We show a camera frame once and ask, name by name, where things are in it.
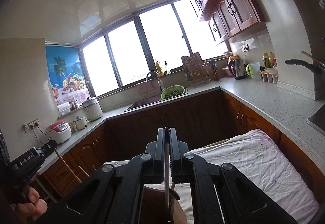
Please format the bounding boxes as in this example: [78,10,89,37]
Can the wooden utensil holder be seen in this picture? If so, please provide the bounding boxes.
[139,187,187,223]

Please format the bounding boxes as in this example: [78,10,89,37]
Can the tropical fruit poster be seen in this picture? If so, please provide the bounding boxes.
[46,46,90,105]

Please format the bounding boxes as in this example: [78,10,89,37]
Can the steel electric kettle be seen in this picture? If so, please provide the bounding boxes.
[228,55,247,80]

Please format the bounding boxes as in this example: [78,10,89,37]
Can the green colander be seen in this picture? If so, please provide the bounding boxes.
[160,85,185,100]

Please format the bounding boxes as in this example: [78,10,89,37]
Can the white floral tablecloth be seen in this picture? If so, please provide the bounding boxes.
[103,128,320,224]

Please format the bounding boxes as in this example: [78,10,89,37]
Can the dish drying rack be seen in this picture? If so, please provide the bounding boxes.
[181,52,210,86]

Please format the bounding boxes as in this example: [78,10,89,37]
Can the person's left hand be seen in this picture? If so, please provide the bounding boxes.
[14,188,48,223]

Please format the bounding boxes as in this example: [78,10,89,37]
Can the small white cooker pot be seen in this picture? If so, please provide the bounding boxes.
[72,116,87,131]

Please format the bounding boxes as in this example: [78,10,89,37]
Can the red white rice cooker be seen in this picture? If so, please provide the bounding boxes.
[46,121,72,144]

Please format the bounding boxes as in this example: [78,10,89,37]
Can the kitchen faucet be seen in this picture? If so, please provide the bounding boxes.
[145,70,165,94]

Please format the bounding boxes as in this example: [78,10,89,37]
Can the green handled white pitcher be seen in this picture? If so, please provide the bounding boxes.
[246,62,261,80]

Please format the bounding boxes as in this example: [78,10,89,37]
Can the brown wooden chopstick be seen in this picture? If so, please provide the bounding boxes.
[164,127,170,216]

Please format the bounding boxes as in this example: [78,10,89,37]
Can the wall power outlet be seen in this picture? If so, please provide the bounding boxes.
[23,119,40,133]

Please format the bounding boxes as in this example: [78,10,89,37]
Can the lower wooden cabinets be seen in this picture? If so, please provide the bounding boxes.
[41,90,324,202]

